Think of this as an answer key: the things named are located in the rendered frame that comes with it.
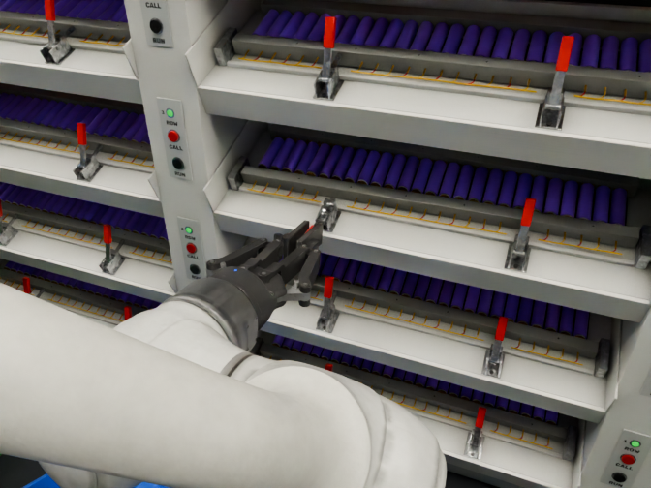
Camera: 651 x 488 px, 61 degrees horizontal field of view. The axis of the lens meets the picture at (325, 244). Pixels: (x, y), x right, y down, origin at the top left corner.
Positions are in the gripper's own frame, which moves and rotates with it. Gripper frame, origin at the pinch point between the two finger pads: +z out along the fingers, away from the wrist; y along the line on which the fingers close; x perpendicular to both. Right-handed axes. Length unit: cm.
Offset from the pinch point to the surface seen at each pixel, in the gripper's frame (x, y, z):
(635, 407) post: -18, 45, 10
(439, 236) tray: 0.1, 16.1, 10.2
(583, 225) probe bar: 4.5, 33.7, 12.9
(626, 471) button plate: -31, 48, 12
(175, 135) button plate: 10.1, -22.1, 4.2
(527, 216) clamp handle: 6.0, 26.7, 8.1
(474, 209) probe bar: 4.1, 19.9, 12.4
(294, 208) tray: 0.1, -5.7, 10.1
